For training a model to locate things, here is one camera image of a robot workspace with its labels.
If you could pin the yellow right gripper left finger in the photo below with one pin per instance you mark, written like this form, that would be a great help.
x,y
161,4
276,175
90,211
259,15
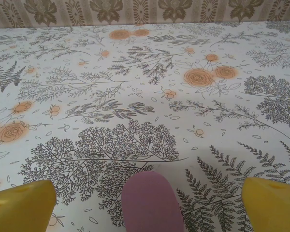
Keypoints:
x,y
21,207

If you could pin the pink earbud charging case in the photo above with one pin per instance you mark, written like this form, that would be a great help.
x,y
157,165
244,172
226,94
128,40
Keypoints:
x,y
151,205

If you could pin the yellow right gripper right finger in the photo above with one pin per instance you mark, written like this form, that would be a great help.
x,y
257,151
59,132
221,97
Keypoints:
x,y
275,210

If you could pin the floral patterned table cover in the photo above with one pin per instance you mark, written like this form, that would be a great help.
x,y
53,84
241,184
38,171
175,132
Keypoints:
x,y
145,72

